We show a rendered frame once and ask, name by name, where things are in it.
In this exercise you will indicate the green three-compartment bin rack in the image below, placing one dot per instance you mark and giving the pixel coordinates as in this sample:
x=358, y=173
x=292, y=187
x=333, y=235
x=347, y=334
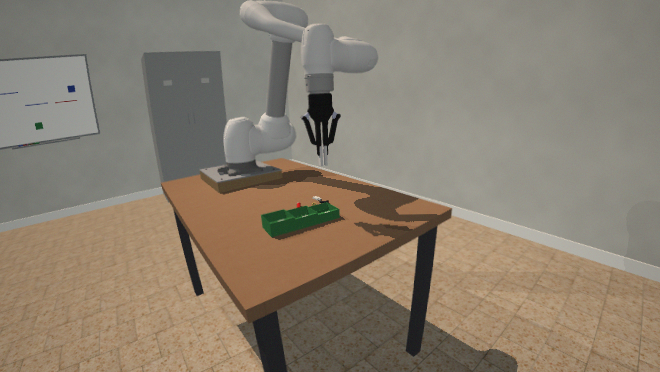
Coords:
x=285, y=221

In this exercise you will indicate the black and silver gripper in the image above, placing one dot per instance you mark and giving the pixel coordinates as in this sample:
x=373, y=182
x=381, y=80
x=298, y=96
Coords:
x=321, y=114

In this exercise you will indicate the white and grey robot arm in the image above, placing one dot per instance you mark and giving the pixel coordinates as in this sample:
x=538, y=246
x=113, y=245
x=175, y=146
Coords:
x=320, y=53

